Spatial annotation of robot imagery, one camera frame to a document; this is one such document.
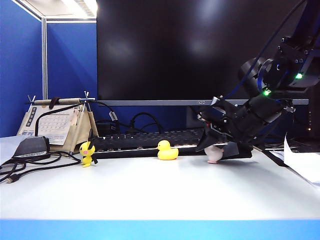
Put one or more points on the aluminium partition post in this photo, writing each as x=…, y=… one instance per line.
x=44, y=62

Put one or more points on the tent-shaped desk calendar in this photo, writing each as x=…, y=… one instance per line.
x=57, y=122

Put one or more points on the black mechanical keyboard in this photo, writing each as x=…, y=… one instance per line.
x=140, y=143

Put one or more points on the yellow rubber duck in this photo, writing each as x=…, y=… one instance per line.
x=167, y=152

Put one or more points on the grey monitor stand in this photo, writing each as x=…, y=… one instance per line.
x=192, y=116

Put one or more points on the black power adapter box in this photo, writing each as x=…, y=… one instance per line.
x=32, y=147

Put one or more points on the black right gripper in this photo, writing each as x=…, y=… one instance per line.
x=250, y=117

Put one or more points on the black computer tower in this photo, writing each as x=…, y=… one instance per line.
x=314, y=117

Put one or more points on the black computer monitor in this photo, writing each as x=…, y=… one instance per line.
x=175, y=50

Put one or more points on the pale pink duck doll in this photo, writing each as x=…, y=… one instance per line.
x=213, y=155

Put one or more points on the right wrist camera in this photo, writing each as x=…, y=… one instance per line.
x=221, y=105

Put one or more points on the white paper sheets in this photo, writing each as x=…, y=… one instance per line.
x=300, y=160

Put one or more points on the yellow Pichu figure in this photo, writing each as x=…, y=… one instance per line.
x=87, y=153

